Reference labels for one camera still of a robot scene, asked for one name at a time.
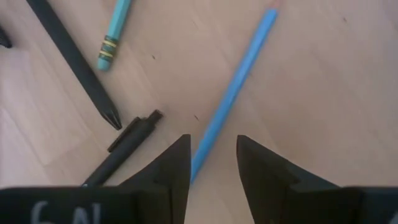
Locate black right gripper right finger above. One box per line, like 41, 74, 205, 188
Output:
236, 134, 398, 224

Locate dark grey click pen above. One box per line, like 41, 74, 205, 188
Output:
81, 109, 164, 187

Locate white pens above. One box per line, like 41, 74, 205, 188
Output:
190, 0, 282, 184

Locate teal pencil with banded ferrule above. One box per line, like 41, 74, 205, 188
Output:
96, 0, 133, 72

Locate long black pointed pen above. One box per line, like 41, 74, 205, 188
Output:
25, 0, 123, 131

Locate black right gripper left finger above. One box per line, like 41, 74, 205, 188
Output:
0, 134, 192, 224

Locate black pen with white print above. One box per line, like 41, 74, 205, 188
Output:
0, 24, 13, 49

